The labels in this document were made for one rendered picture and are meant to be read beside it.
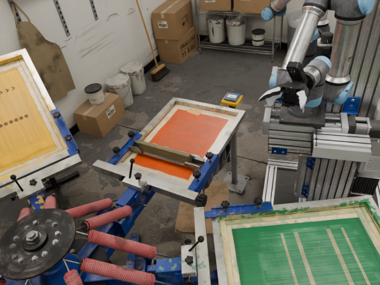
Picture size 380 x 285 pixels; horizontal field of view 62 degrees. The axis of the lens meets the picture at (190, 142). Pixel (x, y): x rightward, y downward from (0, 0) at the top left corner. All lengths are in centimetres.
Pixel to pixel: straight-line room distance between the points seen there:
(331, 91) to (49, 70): 288
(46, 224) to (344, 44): 141
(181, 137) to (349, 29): 116
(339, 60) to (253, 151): 199
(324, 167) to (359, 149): 53
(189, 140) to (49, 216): 103
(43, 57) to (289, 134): 266
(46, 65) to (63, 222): 253
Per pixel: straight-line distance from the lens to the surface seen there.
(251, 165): 321
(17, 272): 132
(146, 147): 195
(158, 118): 225
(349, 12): 145
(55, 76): 373
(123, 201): 169
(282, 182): 280
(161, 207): 295
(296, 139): 183
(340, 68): 156
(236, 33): 510
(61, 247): 129
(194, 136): 209
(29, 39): 357
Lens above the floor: 228
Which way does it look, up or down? 40 degrees down
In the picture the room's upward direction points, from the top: 9 degrees counter-clockwise
